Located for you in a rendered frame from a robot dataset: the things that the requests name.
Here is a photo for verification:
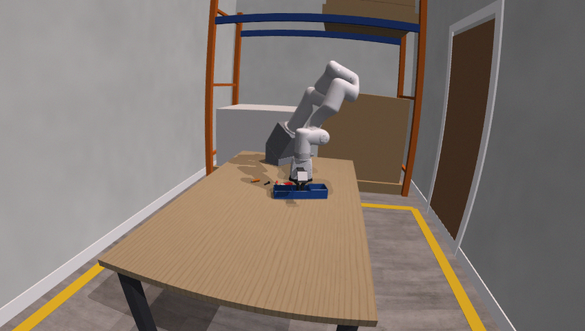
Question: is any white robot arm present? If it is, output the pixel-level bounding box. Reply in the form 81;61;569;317
284;61;359;159

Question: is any blue rack of bins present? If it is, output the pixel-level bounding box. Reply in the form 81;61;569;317
273;183;328;199

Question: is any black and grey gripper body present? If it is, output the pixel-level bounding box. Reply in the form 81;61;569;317
290;157;313;180

